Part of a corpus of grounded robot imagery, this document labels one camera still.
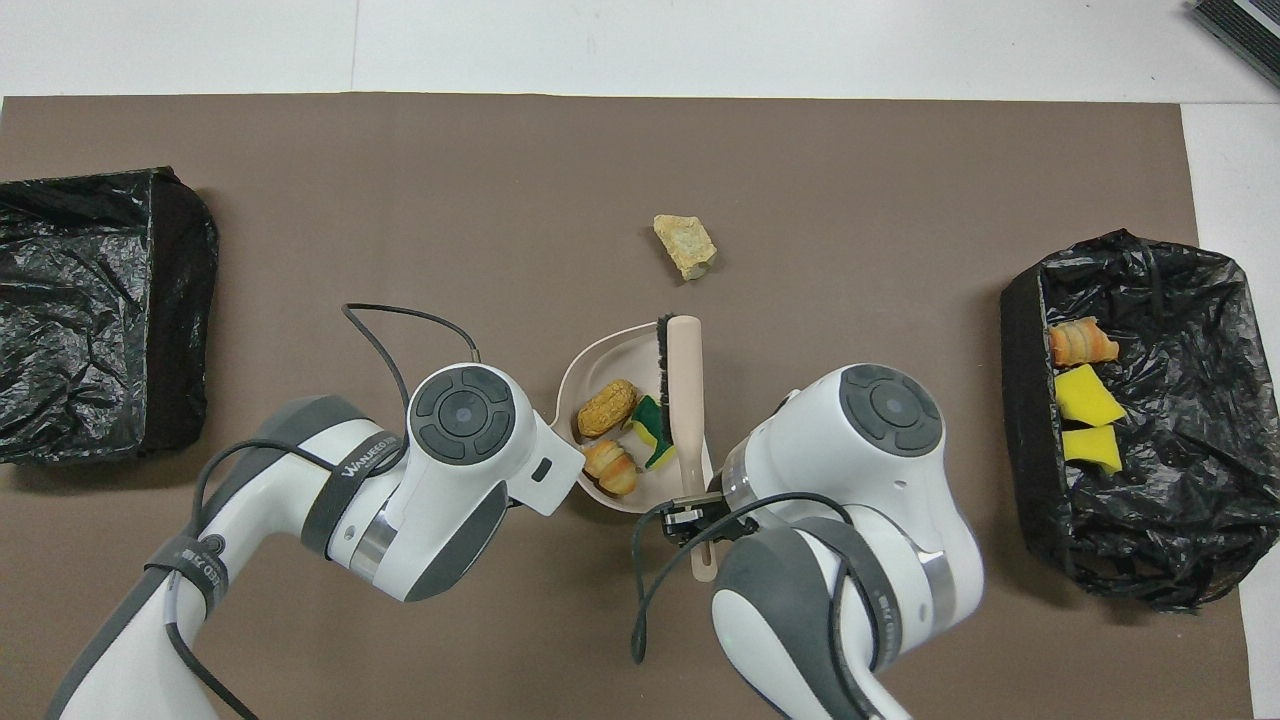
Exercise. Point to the toy croissant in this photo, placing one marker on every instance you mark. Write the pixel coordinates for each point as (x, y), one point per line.
(1080, 342)

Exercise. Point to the toy bread roll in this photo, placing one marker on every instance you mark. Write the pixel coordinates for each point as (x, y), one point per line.
(612, 468)

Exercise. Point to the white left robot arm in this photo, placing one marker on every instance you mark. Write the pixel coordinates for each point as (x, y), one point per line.
(465, 410)

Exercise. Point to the brown fried nugget toy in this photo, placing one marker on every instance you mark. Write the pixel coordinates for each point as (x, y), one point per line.
(607, 408)

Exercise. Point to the closed black bag bin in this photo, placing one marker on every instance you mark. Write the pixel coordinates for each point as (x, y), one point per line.
(80, 320)

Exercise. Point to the beige hand brush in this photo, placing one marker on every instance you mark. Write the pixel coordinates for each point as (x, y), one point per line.
(685, 400)

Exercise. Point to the open black bag bin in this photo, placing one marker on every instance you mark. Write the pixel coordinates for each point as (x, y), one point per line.
(1180, 450)

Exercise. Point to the dark ribbed device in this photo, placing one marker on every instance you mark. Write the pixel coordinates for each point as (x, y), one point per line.
(1245, 25)

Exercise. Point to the brown paper table mat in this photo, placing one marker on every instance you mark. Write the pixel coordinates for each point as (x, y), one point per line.
(400, 200)

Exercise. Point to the beige plastic dustpan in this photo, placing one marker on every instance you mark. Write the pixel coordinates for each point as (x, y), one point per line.
(615, 355)

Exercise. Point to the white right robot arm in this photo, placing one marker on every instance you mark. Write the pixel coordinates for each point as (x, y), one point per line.
(890, 410)

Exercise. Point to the pale bread slice piece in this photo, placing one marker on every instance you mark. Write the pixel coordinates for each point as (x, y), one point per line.
(685, 245)

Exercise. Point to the green and yellow sponge piece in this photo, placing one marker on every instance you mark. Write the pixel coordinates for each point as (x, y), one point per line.
(652, 425)

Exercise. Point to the small yellow sponge piece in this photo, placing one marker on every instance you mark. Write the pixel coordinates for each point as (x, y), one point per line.
(1092, 450)

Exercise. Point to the large yellow sponge piece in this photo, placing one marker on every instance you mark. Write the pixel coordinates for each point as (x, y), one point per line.
(1085, 398)

